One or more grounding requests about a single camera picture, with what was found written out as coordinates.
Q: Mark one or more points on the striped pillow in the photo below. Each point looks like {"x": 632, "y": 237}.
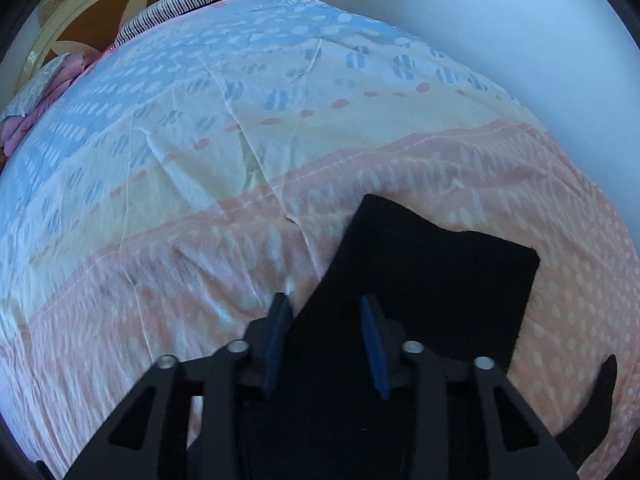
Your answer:
{"x": 170, "y": 5}

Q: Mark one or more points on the black pants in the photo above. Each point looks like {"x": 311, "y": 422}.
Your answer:
{"x": 435, "y": 270}

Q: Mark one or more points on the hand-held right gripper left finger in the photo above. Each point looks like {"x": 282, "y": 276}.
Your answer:
{"x": 277, "y": 342}

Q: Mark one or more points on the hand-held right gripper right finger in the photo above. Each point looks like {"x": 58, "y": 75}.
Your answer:
{"x": 372, "y": 345}

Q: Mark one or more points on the folded pink blanket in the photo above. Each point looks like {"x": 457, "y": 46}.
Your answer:
{"x": 20, "y": 130}

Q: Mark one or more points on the grey floral pillow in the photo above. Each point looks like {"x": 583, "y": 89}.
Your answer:
{"x": 37, "y": 85}

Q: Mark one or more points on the polka dot quilt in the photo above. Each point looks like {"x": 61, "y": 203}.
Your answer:
{"x": 200, "y": 160}

